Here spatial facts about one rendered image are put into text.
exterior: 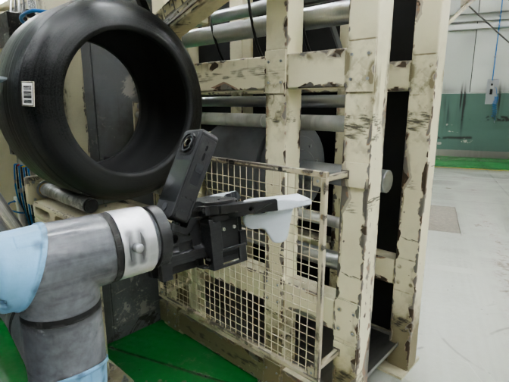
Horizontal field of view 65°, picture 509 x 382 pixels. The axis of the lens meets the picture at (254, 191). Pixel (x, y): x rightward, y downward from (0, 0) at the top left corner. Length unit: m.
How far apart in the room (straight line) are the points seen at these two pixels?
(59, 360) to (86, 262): 0.10
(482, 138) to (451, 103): 1.02
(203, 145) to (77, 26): 0.78
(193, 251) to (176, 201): 0.07
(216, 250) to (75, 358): 0.18
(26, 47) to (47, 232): 0.83
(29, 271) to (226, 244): 0.22
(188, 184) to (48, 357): 0.22
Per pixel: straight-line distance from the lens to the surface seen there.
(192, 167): 0.46
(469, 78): 10.27
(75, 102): 1.61
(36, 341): 0.45
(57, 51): 1.17
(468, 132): 10.21
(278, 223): 0.50
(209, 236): 0.48
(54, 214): 1.40
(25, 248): 0.40
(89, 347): 0.45
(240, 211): 0.47
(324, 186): 1.16
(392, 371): 2.06
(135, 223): 0.43
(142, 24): 1.29
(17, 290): 0.40
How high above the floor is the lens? 1.19
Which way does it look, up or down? 12 degrees down
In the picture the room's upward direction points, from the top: straight up
